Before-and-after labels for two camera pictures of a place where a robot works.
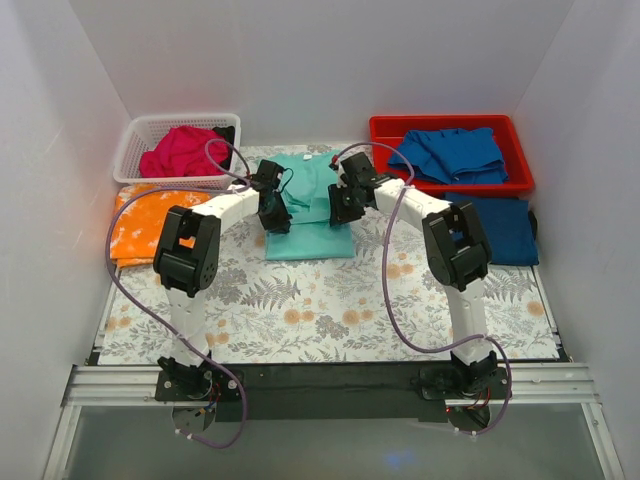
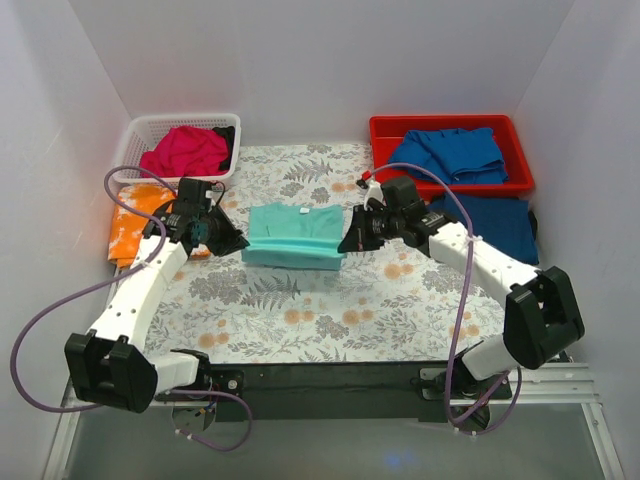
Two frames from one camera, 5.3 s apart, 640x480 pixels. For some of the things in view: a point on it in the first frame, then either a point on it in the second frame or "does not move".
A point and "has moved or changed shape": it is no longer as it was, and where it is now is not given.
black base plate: (335, 392) does not move
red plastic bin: (392, 128) does not move
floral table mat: (387, 305) does not move
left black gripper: (274, 215) -> (218, 231)
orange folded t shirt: (139, 223) does not move
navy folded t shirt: (509, 225) does not move
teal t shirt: (304, 183) has moved or changed shape
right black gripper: (344, 208) -> (366, 227)
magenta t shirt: (181, 152) does not move
